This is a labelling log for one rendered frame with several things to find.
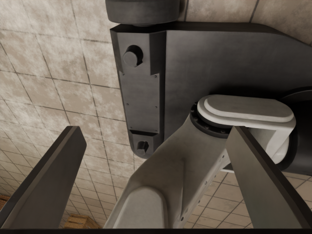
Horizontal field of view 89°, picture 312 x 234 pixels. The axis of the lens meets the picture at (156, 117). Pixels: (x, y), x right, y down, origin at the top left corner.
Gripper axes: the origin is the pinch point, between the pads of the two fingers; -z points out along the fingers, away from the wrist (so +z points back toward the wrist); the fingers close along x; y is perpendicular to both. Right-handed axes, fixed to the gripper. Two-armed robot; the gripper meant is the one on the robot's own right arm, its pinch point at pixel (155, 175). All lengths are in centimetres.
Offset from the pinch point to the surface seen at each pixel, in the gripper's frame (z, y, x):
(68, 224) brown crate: -65, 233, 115
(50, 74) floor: -68, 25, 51
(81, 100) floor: -65, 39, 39
